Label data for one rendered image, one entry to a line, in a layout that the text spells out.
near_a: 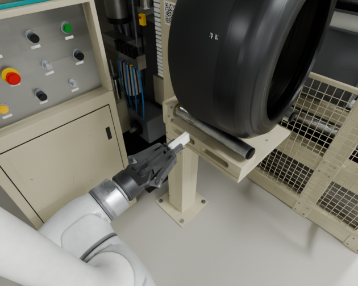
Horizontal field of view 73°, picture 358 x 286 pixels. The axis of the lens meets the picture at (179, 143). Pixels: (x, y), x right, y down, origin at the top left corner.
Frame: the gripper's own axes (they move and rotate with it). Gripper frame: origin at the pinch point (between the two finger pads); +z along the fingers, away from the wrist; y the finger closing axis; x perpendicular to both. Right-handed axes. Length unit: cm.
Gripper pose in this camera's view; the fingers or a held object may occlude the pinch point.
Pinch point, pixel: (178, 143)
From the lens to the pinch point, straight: 67.7
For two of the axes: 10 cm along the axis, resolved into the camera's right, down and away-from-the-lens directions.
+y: -7.0, -4.9, 5.2
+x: 1.0, 6.5, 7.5
